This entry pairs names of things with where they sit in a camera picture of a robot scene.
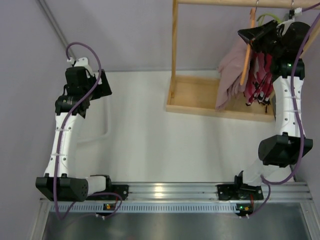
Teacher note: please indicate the aluminium mounting rail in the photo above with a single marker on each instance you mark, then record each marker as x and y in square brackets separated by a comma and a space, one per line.
[172, 191]

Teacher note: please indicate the grey slotted cable duct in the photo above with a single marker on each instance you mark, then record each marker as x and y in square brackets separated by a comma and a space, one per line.
[148, 207]

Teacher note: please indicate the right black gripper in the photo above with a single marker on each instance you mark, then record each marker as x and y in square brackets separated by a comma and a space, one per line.
[261, 36]

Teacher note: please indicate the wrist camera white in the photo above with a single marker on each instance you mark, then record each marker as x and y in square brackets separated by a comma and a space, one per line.
[288, 19]
[81, 62]

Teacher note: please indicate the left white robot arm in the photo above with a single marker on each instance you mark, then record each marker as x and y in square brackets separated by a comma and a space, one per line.
[70, 113]

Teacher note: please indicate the orange clothes hanger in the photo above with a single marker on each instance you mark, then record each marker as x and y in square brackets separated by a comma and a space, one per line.
[248, 49]

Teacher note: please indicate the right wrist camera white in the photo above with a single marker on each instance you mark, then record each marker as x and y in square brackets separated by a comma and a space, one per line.
[288, 19]

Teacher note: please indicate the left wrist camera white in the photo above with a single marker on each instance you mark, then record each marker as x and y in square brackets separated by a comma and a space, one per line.
[81, 62]

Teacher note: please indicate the pink trousers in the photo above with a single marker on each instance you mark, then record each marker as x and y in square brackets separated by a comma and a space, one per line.
[231, 69]

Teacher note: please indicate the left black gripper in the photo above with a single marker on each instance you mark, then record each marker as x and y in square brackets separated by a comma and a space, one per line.
[104, 83]

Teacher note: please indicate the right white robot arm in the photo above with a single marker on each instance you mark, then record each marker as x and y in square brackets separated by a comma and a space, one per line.
[289, 144]

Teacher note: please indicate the white plastic basket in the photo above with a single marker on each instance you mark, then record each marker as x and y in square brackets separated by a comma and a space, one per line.
[97, 124]

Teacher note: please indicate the pink patterned garment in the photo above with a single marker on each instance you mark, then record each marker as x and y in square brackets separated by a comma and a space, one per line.
[259, 85]

